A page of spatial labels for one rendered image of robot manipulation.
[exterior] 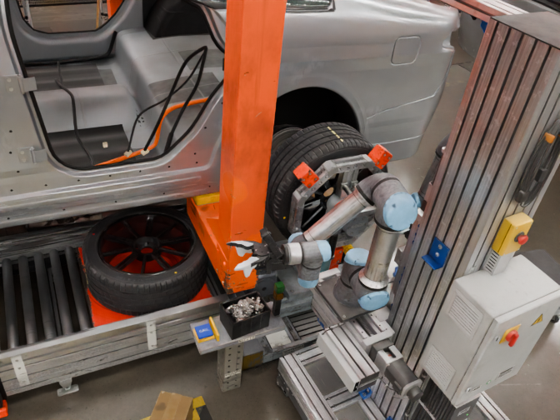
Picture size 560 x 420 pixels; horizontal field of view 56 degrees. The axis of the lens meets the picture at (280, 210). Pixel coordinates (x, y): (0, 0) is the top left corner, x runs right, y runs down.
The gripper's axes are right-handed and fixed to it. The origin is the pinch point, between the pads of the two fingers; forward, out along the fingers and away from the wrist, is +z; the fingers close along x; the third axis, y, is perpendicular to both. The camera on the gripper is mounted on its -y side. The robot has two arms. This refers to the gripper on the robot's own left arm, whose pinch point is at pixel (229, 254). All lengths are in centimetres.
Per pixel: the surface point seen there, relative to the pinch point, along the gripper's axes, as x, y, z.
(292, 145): 87, 1, -47
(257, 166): 48, -9, -20
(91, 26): 571, 46, 72
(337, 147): 75, -3, -65
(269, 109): 45, -34, -23
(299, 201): 65, 19, -45
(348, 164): 67, 3, -69
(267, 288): 79, 82, -37
